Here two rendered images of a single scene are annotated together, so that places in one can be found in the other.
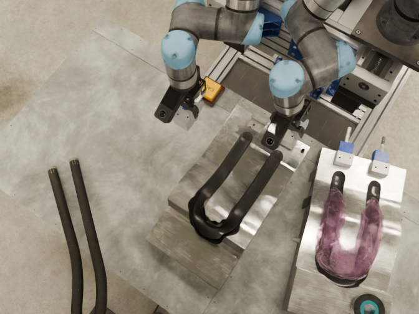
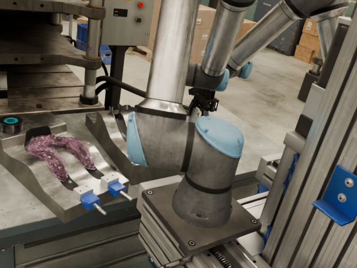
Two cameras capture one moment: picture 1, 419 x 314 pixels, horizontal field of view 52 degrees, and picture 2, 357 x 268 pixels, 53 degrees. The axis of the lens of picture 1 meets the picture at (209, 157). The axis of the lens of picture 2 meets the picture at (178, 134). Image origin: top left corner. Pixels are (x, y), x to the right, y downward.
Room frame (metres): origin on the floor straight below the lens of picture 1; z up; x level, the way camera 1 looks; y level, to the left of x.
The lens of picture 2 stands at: (0.83, -1.33, 1.60)
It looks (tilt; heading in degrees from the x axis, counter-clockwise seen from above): 27 degrees down; 105
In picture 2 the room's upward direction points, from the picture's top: 11 degrees clockwise
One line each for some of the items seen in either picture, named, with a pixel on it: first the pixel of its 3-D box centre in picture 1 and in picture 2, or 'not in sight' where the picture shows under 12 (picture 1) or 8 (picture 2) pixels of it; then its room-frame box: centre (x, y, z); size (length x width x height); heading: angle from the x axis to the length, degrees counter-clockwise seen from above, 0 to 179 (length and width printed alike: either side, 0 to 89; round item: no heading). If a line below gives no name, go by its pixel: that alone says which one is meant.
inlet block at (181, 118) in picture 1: (192, 107); not in sight; (0.56, 0.04, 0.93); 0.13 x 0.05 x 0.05; 142
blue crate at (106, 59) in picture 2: not in sight; (98, 51); (-1.78, 3.24, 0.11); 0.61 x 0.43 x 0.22; 152
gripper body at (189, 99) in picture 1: (186, 86); (206, 95); (0.55, 0.05, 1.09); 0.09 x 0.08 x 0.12; 142
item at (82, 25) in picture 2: not in sight; (99, 36); (-1.78, 3.24, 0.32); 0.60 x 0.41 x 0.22; 152
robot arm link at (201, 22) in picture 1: (194, 21); (234, 66); (0.64, 0.01, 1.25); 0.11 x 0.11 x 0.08; 76
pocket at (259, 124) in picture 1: (255, 125); not in sight; (0.51, -0.15, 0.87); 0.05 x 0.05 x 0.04; 52
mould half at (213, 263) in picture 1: (229, 192); (135, 134); (0.30, -0.05, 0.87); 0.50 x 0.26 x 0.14; 142
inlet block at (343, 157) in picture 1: (345, 146); (118, 190); (0.43, -0.42, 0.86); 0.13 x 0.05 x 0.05; 159
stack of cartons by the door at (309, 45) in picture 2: not in sight; (320, 43); (1.30, 6.70, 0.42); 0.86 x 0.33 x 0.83; 146
